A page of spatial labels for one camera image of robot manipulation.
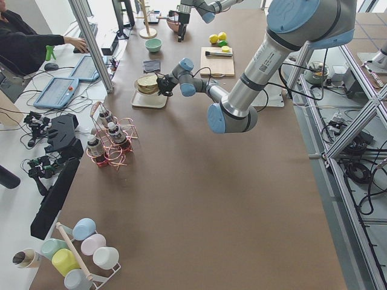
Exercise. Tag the tea bottle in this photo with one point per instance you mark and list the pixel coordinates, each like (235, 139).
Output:
(116, 133)
(105, 117)
(96, 150)

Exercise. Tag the copper wire bottle rack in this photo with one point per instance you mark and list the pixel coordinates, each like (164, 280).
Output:
(110, 139)

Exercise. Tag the blue teach pendant far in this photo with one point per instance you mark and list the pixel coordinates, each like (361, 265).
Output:
(85, 70)

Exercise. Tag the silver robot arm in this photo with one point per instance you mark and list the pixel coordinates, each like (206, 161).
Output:
(290, 24)
(205, 10)

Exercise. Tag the white cup rack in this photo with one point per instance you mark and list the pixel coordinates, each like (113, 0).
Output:
(99, 277)

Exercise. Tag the paper cup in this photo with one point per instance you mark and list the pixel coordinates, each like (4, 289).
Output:
(27, 258)

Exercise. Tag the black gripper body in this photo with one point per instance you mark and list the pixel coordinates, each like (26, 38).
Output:
(182, 18)
(163, 85)

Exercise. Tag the pink pot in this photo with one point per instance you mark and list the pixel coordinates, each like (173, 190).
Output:
(172, 21)

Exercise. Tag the mint green bowl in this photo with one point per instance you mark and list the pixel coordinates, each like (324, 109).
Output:
(153, 45)

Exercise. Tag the blue teach pendant near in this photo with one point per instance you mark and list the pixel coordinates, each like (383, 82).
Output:
(57, 93)

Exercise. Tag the wooden stand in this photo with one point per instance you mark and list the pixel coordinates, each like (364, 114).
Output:
(147, 32)

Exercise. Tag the cream rabbit tray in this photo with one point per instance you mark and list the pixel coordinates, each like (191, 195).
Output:
(154, 101)

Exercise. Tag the white round plate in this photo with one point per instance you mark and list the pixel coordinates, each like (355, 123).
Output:
(147, 86)

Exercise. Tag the person in black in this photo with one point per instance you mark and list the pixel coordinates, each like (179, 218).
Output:
(23, 50)

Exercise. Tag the whole lemon upper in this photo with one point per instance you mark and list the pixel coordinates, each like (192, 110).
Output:
(213, 38)

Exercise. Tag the grey blue cup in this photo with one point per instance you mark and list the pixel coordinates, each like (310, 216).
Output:
(76, 280)

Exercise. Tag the yellow cup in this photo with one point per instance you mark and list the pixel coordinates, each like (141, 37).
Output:
(64, 261)

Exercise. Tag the wooden cutting board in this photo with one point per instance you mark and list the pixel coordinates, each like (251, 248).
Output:
(217, 66)

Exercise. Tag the black monitor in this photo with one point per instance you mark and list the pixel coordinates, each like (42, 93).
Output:
(124, 16)

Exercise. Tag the white cup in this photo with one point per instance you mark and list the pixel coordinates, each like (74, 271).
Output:
(106, 257)

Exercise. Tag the bread slice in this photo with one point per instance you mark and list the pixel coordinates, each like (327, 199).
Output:
(148, 90)
(147, 81)

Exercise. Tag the blue teach pendant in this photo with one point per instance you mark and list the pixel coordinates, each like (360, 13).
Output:
(57, 93)
(85, 70)

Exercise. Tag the whole lemon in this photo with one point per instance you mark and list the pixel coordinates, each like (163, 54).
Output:
(213, 38)
(222, 36)

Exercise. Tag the green lime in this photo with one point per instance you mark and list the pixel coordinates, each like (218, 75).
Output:
(222, 43)

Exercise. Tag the pink cup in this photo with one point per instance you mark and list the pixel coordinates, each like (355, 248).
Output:
(92, 243)

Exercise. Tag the whole lemon lower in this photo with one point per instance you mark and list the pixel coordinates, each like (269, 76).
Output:
(222, 36)

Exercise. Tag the steel handled brush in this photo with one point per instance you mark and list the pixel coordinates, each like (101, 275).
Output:
(218, 54)

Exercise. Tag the half lemon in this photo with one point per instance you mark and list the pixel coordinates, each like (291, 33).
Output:
(225, 49)

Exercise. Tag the grey folded cloth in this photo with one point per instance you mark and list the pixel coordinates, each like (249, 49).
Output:
(150, 66)

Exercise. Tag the aluminium frame post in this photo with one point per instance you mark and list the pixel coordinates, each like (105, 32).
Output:
(80, 14)

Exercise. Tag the green cup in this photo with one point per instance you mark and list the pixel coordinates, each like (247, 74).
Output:
(51, 246)

